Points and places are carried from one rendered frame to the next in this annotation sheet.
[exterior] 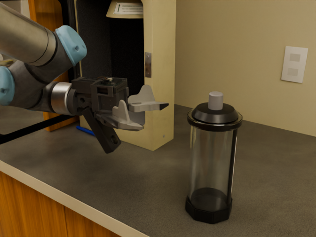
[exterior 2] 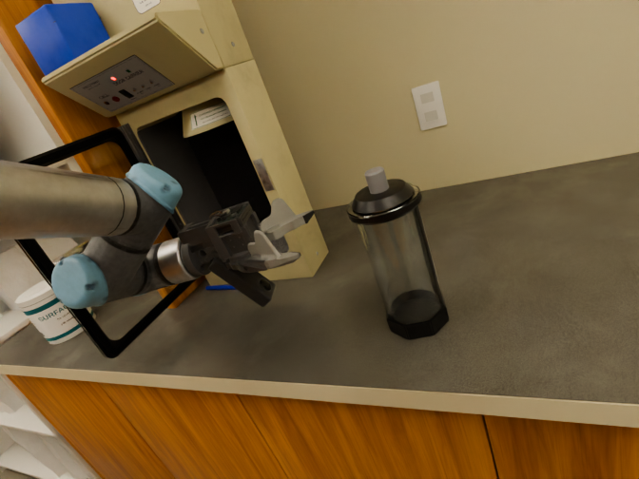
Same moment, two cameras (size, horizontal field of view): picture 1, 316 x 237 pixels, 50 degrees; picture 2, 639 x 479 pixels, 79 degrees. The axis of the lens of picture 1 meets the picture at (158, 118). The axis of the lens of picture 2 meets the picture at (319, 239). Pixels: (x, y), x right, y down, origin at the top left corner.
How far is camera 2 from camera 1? 13 cm
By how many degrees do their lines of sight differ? 5
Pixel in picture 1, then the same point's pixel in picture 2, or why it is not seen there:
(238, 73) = (368, 143)
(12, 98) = (106, 291)
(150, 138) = (303, 262)
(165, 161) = (334, 282)
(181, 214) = (389, 340)
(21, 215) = (185, 425)
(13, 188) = (161, 398)
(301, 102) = (455, 147)
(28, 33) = (87, 193)
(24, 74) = (108, 253)
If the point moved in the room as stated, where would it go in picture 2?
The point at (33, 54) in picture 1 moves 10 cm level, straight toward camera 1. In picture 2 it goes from (108, 220) to (117, 235)
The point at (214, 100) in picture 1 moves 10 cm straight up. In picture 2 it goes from (376, 181) to (355, 108)
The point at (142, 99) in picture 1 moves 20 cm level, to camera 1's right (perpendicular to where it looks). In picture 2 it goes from (279, 219) to (385, 173)
